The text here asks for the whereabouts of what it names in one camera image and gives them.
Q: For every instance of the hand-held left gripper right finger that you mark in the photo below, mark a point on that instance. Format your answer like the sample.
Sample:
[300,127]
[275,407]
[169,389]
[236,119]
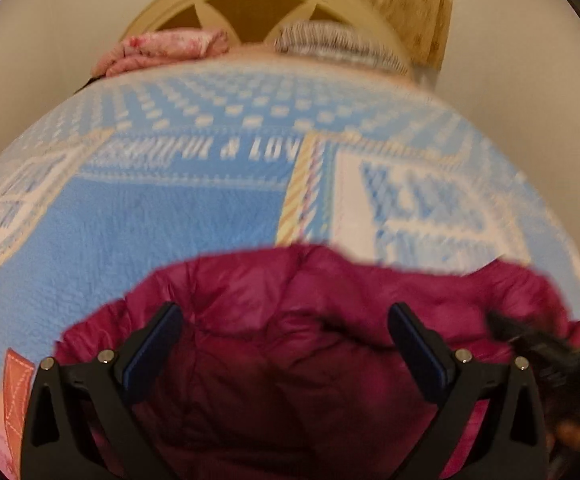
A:
[419,355]

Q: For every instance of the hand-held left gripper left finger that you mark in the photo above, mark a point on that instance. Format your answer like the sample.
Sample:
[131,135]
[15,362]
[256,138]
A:
[152,355]

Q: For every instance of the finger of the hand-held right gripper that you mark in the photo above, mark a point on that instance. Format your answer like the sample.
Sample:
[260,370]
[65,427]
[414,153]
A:
[524,330]

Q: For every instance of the magenta puffer jacket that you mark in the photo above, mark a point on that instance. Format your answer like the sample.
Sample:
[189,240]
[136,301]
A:
[280,360]

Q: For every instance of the blue and pink printed blanket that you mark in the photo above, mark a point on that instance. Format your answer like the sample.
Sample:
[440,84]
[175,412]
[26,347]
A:
[170,220]

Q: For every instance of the pink floral folded quilt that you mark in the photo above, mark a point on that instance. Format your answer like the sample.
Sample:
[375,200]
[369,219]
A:
[160,50]

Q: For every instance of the peach bed sheet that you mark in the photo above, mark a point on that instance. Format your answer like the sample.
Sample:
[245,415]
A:
[250,54]

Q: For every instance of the striped pillow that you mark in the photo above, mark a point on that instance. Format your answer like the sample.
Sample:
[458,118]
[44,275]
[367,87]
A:
[340,45]

